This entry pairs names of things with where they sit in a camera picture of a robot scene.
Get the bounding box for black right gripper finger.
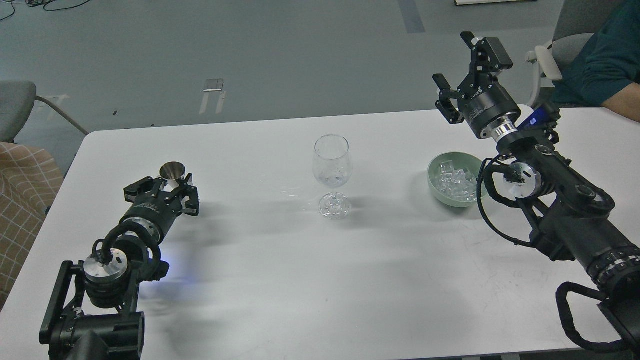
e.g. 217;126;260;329
432;73;468;125
457;31;514;96

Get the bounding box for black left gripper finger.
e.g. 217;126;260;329
123;177;166;203
173;173;201;217

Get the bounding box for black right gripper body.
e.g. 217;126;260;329
460;83;522;139

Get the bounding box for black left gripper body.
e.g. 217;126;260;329
119;193;185;244

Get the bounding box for steel double jigger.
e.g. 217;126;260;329
158;161;186;192

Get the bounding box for clear ice cubes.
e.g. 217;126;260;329
432;160;478;202

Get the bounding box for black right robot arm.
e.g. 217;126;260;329
432;31;640;359

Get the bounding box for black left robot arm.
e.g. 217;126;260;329
39;164;200;360

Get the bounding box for clear wine glass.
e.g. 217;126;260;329
312;134;353;220

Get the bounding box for green bowl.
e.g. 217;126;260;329
427;152;489;208

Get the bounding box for grey office chair at right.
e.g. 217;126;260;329
525;0;624;109

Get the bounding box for person in teal sweater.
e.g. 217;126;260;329
551;0;640;122

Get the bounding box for beige checkered cloth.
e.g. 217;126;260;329
0;142;64;308

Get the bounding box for grey chair at left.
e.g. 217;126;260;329
0;80;90;143

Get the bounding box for black floor cables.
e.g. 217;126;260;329
0;0;92;22

